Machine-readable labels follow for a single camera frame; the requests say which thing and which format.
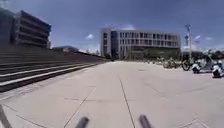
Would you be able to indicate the grey banded building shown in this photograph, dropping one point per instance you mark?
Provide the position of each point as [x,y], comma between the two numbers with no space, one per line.
[31,30]

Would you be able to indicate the pale stone slab plaza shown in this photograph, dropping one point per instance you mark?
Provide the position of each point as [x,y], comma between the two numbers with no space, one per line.
[133,93]

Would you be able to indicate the row of parked bicycles and scooters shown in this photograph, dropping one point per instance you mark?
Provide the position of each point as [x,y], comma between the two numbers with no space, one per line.
[200,66]

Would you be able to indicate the white building with many windows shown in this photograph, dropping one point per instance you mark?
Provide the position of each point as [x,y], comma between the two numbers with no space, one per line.
[140,41]

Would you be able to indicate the low grey building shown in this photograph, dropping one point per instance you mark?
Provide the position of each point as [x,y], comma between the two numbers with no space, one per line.
[65,49]

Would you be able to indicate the row of trees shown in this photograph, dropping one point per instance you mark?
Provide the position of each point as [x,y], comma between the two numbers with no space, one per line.
[213,54]

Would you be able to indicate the grey stone steps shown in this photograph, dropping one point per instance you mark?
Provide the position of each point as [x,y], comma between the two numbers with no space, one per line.
[33,70]

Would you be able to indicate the robot's own part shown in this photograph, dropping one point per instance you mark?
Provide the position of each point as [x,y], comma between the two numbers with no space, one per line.
[82,122]
[145,121]

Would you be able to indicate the blue glass building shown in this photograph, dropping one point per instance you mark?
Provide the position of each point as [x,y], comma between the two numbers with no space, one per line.
[6,26]

